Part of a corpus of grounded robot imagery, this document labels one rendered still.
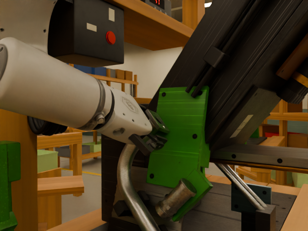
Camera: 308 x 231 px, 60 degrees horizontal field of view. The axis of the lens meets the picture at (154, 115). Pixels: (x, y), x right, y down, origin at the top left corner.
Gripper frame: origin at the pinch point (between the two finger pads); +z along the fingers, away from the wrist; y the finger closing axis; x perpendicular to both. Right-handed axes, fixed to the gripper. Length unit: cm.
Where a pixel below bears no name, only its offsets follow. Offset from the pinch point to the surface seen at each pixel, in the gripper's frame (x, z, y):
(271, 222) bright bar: -3.9, 19.4, -25.9
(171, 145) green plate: -0.9, 2.8, -5.4
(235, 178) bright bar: -3.9, 18.2, -14.8
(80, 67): 171, 297, 422
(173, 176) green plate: 2.3, 2.8, -10.7
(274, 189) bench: -1, 85, -13
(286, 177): 10, 344, 21
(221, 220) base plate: 10.7, 36.3, -17.5
